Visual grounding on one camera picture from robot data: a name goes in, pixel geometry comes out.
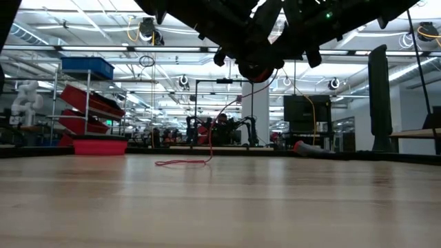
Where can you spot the black monitor cart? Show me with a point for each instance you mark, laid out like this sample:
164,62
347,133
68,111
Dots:
303,141

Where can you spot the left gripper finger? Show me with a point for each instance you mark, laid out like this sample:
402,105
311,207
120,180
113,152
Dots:
248,55

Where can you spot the blue storage bin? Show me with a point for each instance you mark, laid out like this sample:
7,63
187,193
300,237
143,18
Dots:
87,65

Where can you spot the long ceiling light bar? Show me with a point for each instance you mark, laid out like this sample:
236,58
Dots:
96,48

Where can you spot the thin black slanted pole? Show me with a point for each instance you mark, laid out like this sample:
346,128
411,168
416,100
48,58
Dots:
418,58

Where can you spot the red plastic bin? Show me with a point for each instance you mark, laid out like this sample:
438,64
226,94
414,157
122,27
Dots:
100,148

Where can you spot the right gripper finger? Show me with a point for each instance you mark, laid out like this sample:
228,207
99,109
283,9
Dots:
280,51

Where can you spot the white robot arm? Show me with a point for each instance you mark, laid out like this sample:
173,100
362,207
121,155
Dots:
25,101

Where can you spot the black gantry frame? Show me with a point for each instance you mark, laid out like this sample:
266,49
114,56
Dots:
195,110

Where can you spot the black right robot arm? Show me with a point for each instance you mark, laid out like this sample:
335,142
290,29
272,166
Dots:
396,10

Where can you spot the green exit sign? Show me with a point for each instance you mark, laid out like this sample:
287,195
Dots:
109,122

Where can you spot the glass door cabinet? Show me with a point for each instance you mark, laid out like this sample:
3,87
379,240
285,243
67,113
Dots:
344,137

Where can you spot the white building pillar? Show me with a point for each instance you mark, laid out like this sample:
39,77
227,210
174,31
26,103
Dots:
263,113

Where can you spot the red shelf bin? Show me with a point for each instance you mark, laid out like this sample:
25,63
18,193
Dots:
66,141
74,124
79,98

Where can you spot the grey glove with red cuff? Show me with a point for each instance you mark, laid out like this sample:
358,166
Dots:
310,149

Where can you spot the person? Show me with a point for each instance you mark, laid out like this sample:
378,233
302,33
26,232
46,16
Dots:
222,118

